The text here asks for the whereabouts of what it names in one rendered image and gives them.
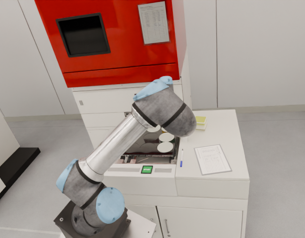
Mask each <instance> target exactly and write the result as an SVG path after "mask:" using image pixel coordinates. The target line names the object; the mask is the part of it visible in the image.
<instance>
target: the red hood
mask: <svg viewBox="0 0 305 238"><path fill-rule="evenodd" d="M34 1H35V4H36V6H37V9H38V12H39V14H40V17H41V20H42V23H43V25H44V28H45V30H46V33H47V36H48V38H49V40H50V43H51V46H52V49H53V51H54V54H55V56H56V59H57V62H58V64H59V67H60V70H61V72H62V75H63V77H64V80H65V82H66V85H67V88H72V87H86V86H99V85H118V84H131V83H145V82H152V81H154V80H155V79H159V78H160V77H163V76H170V77H171V78H172V80H180V76H181V71H182V67H183V62H184V57H185V52H186V47H187V44H186V27H185V14H184V3H183V0H34Z"/></svg>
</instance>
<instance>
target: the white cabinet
mask: <svg viewBox="0 0 305 238"><path fill-rule="evenodd" d="M122 195H123V197H124V200H125V207H126V208H127V209H129V210H131V211H133V212H135V213H137V214H138V215H140V216H142V217H144V218H146V219H148V220H150V221H152V222H153V223H155V224H157V226H156V229H155V231H154V234H153V237H152V238H245V231H246V215H247V205H248V199H240V198H219V197H197V196H177V197H174V196H153V195H124V194H122Z"/></svg>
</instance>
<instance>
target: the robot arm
mask: <svg viewBox="0 0 305 238"><path fill-rule="evenodd" d="M133 100H134V101H135V102H134V103H133V104H132V105H131V112H130V113H129V114H128V115H127V116H126V117H125V118H124V119H123V120H122V121H121V122H120V123H119V124H118V125H117V126H116V127H115V128H114V130H113V131H112V132H111V133H110V134H109V135H108V136H107V137H106V138H105V139H104V140H103V141H102V142H101V143H100V144H99V145H98V146H97V147H96V148H95V149H94V150H93V151H92V152H91V153H90V154H89V155H88V156H87V157H81V158H80V159H79V160H78V159H74V160H73V161H72V162H71V163H70V164H69V165H68V166H67V167H66V168H65V169H64V171H63V172H62V173H61V175H60V176H59V178H58V179H57V182H56V186H57V188H58V189H59V190H60V191H61V192H62V193H63V194H65V195H66V196H67V197H68V198H69V199H70V200H72V201H73V202H74V203H75V204H76V205H75V207H74V209H73V211H72V214H71V222H72V226H73V228H74V229H75V231H76V232H77V233H78V234H80V235H82V236H86V237H90V236H94V235H96V234H98V233H100V232H101V231H102V230H103V229H104V227H105V225H107V224H110V223H113V222H115V221H116V220H117V219H119V218H120V217H121V215H122V214H123V211H124V209H125V200H124V197H123V195H122V193H121V192H120V191H119V190H118V189H116V188H114V187H107V186H105V185H104V184H103V183H102V181H103V179H104V172H105V171H106V170H107V169H108V168H109V167H110V166H111V165H112V164H113V163H114V162H115V161H116V160H117V159H118V158H119V157H120V156H121V155H122V154H123V153H124V152H125V151H126V150H127V149H128V148H129V147H130V146H131V145H132V144H133V143H134V142H135V141H136V140H137V139H138V138H139V137H140V136H141V135H142V134H143V133H144V132H145V131H146V130H147V129H149V128H156V127H157V126H158V125H160V126H161V127H162V128H164V129H165V130H166V131H167V132H169V133H170V134H172V135H174V136H178V137H187V136H190V135H191V134H193V133H194V131H195V129H196V125H197V122H196V118H195V116H194V114H193V112H192V111H191V109H190V108H189V107H188V106H187V105H186V104H185V103H184V102H183V101H182V100H181V99H180V98H179V97H178V96H177V95H176V94H175V93H174V88H173V81H172V78H171V77H170V76H162V77H160V78H159V79H155V80H154V81H152V82H151V83H150V84H149V85H147V86H146V87H145V88H144V89H142V90H141V91H140V92H139V93H137V94H136V95H135V96H134V97H133Z"/></svg>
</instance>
